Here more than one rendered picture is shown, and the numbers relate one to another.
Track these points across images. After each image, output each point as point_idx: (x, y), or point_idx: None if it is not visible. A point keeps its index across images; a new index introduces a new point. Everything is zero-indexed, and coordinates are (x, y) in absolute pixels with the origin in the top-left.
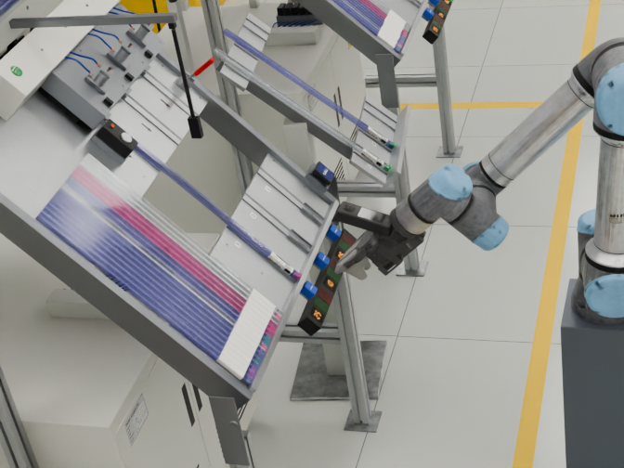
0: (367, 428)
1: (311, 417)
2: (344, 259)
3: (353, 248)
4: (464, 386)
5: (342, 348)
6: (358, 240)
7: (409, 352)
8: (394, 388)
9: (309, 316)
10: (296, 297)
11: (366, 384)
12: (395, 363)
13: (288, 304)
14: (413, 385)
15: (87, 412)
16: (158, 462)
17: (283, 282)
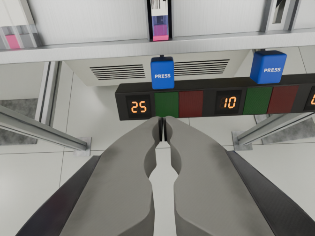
0: (235, 144)
1: None
2: (141, 146)
3: (184, 186)
4: (292, 199)
5: (264, 120)
6: (239, 219)
7: (314, 154)
8: (275, 152)
9: (121, 96)
10: (85, 56)
11: (257, 139)
12: (299, 147)
13: (54, 47)
14: (282, 164)
15: None
16: None
17: (124, 14)
